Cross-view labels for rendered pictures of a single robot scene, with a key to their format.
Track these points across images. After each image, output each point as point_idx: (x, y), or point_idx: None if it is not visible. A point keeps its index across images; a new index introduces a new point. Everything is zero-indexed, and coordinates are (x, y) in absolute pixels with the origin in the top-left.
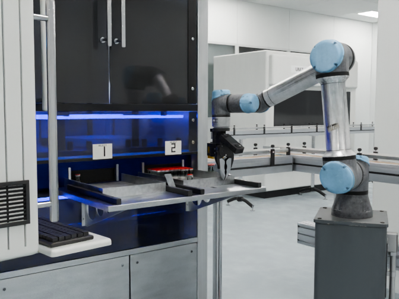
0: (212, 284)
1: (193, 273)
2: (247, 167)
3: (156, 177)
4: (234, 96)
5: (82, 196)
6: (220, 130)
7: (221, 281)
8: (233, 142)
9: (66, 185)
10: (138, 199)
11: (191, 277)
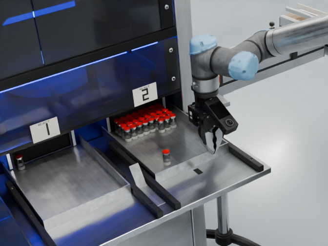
0: (216, 207)
1: (187, 224)
2: (258, 70)
3: (123, 147)
4: (220, 57)
5: (21, 218)
6: (204, 97)
7: (227, 203)
8: (222, 116)
9: (6, 174)
10: (91, 235)
11: (184, 229)
